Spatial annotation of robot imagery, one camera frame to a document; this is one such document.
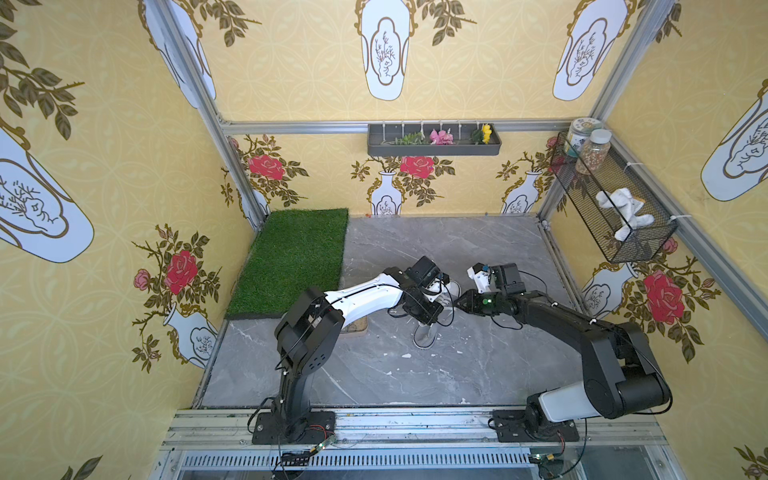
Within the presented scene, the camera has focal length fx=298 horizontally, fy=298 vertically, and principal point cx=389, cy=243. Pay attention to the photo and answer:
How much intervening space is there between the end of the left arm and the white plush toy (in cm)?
43

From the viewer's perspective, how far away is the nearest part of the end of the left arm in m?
0.67

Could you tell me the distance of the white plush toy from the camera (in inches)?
27.7

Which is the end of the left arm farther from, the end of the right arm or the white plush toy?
the white plush toy
